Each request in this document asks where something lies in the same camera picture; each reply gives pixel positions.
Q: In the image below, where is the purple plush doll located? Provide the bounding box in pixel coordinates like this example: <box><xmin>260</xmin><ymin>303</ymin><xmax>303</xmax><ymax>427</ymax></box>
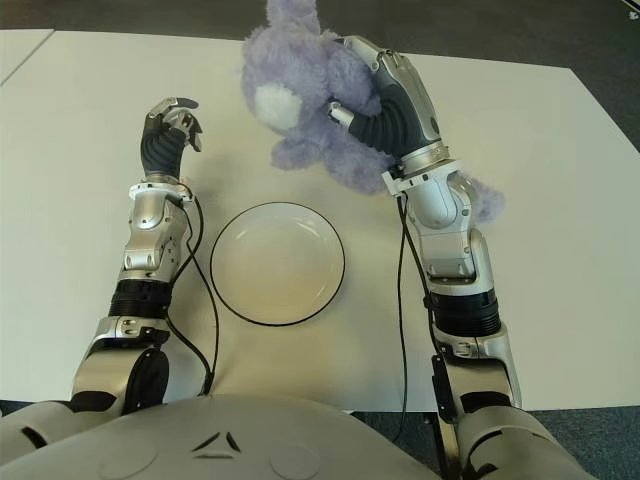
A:
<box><xmin>239</xmin><ymin>0</ymin><xmax>507</xmax><ymax>224</ymax></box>

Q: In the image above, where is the white plate with black rim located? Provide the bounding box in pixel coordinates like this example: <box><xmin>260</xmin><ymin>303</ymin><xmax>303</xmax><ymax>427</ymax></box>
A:
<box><xmin>209</xmin><ymin>201</ymin><xmax>348</xmax><ymax>328</ymax></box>

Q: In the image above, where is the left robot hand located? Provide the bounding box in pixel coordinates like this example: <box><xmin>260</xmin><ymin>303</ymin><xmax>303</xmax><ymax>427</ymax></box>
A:
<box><xmin>139</xmin><ymin>95</ymin><xmax>204</xmax><ymax>184</ymax></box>

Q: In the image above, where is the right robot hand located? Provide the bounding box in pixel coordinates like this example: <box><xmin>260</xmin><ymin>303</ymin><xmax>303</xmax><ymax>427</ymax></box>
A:
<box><xmin>326</xmin><ymin>34</ymin><xmax>447</xmax><ymax>169</ymax></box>

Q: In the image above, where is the grey robot torso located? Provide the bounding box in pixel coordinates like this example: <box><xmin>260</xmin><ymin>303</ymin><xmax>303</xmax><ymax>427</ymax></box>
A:
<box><xmin>29</xmin><ymin>392</ymin><xmax>451</xmax><ymax>480</ymax></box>

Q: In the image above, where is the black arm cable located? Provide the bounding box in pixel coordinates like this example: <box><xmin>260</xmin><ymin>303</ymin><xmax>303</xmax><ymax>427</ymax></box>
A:
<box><xmin>389</xmin><ymin>193</ymin><xmax>437</xmax><ymax>444</ymax></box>
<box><xmin>167</xmin><ymin>192</ymin><xmax>222</xmax><ymax>397</ymax></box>

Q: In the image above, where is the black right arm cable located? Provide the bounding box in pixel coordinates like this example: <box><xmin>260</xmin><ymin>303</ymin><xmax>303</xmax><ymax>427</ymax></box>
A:
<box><xmin>389</xmin><ymin>193</ymin><xmax>437</xmax><ymax>444</ymax></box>

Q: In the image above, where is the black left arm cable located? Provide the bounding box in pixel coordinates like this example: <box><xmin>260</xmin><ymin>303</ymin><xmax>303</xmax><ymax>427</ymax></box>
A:
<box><xmin>167</xmin><ymin>192</ymin><xmax>222</xmax><ymax>397</ymax></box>

